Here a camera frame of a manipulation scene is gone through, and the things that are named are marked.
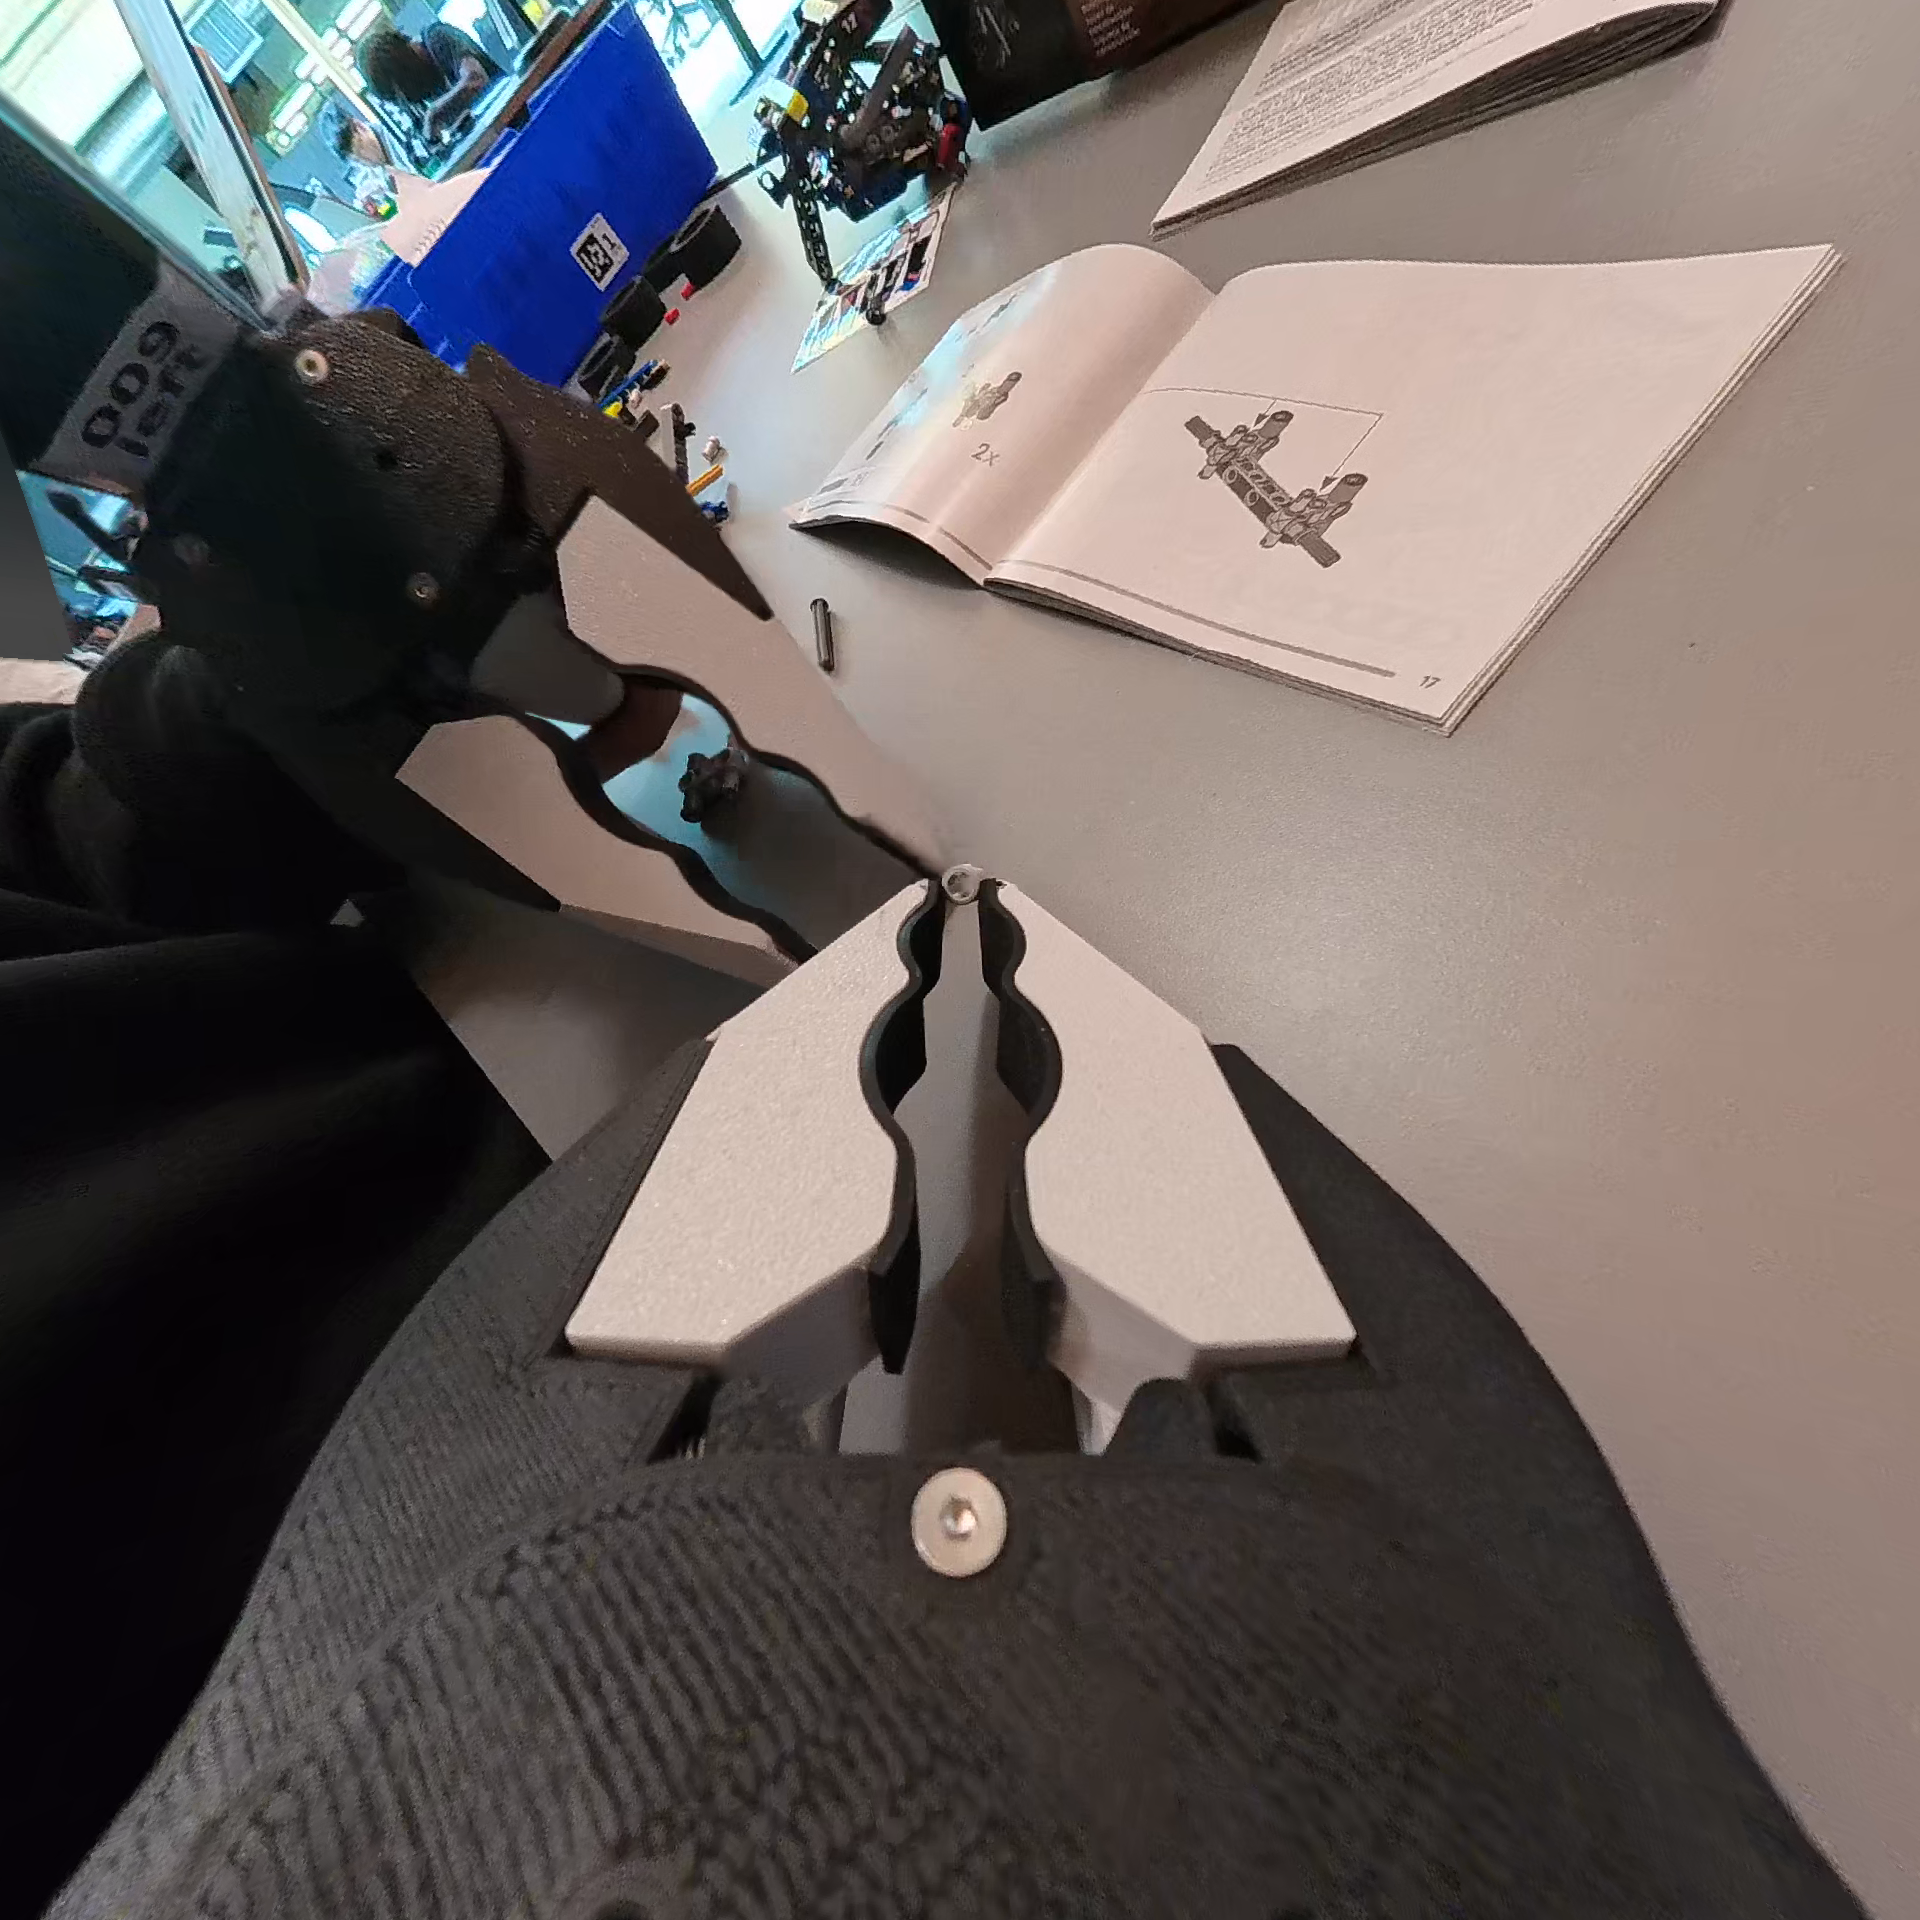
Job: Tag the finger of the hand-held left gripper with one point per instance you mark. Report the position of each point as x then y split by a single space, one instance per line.
600 849
751 674

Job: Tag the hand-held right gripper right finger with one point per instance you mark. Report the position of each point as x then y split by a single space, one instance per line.
1185 1201

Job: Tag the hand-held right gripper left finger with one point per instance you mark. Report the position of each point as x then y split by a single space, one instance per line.
734 1184

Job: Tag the grey lego pin connector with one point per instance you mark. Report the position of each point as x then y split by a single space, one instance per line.
716 781

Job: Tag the person's left forearm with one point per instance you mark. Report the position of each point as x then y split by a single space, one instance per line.
194 840

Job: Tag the dark grey lego axle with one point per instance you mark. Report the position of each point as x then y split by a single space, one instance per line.
824 633

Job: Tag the small blue lego assembly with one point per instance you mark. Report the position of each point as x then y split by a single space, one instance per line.
702 464

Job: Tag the black lego tyre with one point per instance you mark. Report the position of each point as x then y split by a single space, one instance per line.
639 311
605 363
709 245

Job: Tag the lego sticker sheet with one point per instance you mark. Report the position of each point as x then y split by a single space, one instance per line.
878 285

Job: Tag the blue lego vehicle chassis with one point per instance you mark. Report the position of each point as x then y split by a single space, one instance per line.
869 136

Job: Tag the open lego instruction booklet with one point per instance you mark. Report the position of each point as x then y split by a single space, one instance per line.
1350 451

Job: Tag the black lego set box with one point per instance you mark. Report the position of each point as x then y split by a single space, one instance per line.
1079 53

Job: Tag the person's left hand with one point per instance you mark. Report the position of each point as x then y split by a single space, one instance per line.
639 726

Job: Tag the white paper sheet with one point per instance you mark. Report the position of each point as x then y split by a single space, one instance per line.
436 217

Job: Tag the standing display board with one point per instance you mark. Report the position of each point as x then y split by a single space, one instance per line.
225 150

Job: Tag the blue plastic bin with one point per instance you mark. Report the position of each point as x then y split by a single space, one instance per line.
569 195

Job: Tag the person's black clothing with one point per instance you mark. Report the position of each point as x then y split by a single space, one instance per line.
194 1275

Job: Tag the white paper leaflet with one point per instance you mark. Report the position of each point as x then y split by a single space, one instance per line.
1425 90

